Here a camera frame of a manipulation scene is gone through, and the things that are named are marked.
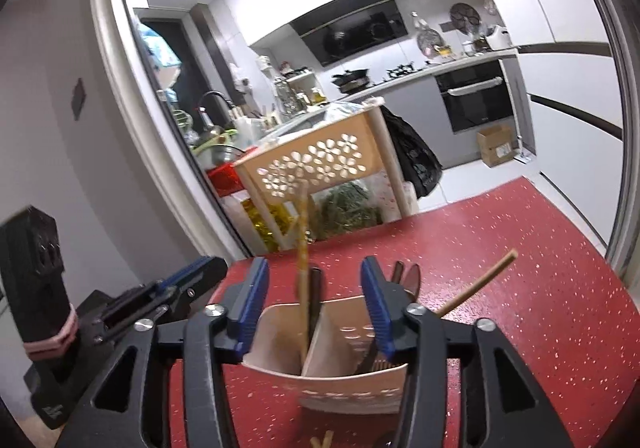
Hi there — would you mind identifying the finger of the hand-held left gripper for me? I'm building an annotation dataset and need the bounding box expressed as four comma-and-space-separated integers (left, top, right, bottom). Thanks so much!
156, 255, 229, 305
92, 284, 170, 346

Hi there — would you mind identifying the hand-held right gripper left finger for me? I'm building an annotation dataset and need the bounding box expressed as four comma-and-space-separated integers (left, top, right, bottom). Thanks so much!
55, 257, 271, 448

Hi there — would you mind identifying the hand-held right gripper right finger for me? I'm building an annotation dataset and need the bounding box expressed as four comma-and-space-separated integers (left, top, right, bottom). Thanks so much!
360, 256, 576, 448

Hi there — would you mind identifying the beige plastic utensil holder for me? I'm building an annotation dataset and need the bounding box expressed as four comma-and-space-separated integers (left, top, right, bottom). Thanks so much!
241, 295, 412, 417

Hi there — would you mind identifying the yellow shiny bag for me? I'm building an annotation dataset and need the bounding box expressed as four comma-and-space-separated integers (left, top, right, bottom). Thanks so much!
239, 197, 297, 252

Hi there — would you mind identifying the bag of green vegetables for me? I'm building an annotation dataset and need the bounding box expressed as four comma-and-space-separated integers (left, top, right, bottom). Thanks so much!
311, 180, 384, 240

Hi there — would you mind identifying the red plastic basket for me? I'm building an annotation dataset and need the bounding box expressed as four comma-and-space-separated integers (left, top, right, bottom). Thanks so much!
207, 163, 246, 197

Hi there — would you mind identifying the black plastic bag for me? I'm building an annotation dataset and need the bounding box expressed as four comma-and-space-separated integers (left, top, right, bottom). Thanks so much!
382, 105, 444, 199

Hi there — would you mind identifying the beige chair with flower cutouts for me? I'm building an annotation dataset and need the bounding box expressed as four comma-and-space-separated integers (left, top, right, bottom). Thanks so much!
233, 101, 419, 250

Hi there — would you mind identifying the curved kitchen faucet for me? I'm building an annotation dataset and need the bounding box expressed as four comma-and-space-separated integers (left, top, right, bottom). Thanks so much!
197, 90, 236, 130

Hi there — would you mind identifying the open cardboard box with label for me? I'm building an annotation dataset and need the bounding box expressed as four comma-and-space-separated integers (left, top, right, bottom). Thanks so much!
475, 123, 516, 168

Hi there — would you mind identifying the spice shelf with jars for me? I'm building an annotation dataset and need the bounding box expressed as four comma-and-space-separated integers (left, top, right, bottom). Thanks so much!
272, 71, 321, 110

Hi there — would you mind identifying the black built-in oven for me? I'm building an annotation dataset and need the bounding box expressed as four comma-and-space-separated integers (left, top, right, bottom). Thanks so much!
434, 60, 507, 134

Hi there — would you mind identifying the black wok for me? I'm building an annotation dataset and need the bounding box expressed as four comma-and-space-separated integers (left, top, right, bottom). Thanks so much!
331, 68, 372, 92

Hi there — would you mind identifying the gas stove burner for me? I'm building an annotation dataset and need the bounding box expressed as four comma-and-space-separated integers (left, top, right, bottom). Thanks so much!
384, 62, 416, 80

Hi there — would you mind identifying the white refrigerator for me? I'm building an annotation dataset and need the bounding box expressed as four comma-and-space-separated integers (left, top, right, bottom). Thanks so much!
514, 42, 627, 251

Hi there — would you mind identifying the black range hood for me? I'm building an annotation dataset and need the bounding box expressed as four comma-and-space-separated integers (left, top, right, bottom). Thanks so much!
289, 0, 409, 68

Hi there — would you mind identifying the round dark wall rack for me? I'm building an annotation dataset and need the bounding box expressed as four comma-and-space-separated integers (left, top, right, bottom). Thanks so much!
448, 2, 481, 32

